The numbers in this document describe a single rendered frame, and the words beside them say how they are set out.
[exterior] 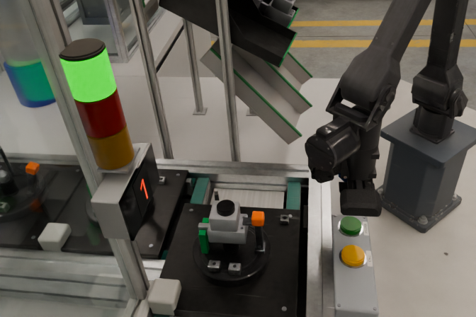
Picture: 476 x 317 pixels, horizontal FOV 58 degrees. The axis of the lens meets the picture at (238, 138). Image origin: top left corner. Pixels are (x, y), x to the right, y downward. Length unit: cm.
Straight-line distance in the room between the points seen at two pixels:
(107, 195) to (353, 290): 44
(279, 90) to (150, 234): 47
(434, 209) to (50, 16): 83
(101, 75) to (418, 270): 72
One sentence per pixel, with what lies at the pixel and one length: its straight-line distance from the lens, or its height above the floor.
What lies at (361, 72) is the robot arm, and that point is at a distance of 66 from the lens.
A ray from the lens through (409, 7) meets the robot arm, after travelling 67.
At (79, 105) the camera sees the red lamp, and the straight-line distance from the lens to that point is 52.
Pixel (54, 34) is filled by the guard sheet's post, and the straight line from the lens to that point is 50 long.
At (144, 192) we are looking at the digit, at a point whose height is 120.
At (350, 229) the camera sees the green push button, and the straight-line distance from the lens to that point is 85.
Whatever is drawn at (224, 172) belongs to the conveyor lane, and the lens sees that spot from 98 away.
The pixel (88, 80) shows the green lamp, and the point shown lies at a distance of 50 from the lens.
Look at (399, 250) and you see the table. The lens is 99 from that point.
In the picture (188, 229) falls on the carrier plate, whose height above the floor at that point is 97.
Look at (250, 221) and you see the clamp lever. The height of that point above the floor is 106.
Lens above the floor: 160
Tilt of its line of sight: 37 degrees down
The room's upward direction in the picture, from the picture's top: 5 degrees counter-clockwise
